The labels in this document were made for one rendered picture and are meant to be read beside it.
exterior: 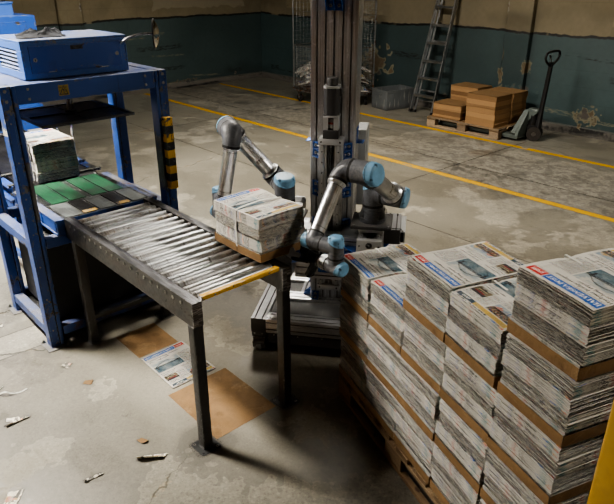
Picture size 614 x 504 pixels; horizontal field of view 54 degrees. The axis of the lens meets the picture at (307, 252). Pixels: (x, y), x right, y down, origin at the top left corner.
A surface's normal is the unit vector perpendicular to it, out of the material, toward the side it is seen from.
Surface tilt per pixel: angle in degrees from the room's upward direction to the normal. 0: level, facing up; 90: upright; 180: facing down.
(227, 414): 0
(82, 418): 0
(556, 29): 90
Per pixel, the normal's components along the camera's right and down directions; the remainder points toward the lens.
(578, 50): -0.74, 0.28
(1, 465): 0.00, -0.91
